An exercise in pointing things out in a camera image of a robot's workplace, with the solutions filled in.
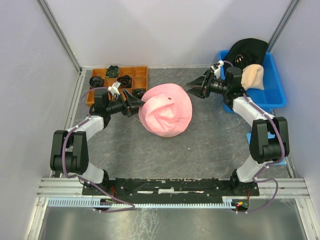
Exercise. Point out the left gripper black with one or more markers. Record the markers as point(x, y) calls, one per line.
point(132, 101)

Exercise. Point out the rolled black belt left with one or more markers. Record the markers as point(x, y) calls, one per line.
point(96, 82)

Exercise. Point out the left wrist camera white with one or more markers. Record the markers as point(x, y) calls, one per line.
point(114, 89)

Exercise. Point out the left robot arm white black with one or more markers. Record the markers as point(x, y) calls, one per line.
point(70, 152)

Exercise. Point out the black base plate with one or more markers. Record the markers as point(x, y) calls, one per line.
point(177, 190)

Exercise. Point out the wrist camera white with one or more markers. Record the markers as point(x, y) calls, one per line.
point(114, 89)
point(217, 67)

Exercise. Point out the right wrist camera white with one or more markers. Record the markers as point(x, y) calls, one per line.
point(217, 67)

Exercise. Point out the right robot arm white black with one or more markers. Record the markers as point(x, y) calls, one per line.
point(269, 139)

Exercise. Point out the black cap with logo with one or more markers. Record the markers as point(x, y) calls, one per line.
point(246, 52)

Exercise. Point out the rolled black belt top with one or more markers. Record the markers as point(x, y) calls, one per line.
point(112, 72)

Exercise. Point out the light blue cable duct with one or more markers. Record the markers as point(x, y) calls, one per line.
point(98, 202)

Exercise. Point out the beige hat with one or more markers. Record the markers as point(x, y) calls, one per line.
point(252, 77)

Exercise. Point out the rolled black belt centre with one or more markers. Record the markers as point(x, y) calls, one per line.
point(125, 81)

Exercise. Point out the blue plastic bin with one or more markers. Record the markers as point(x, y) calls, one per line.
point(273, 95)

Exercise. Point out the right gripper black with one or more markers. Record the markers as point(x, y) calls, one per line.
point(197, 85)

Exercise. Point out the orange compartment tray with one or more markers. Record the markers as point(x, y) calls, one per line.
point(139, 76)

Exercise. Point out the blue cloth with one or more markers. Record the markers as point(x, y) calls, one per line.
point(270, 136)

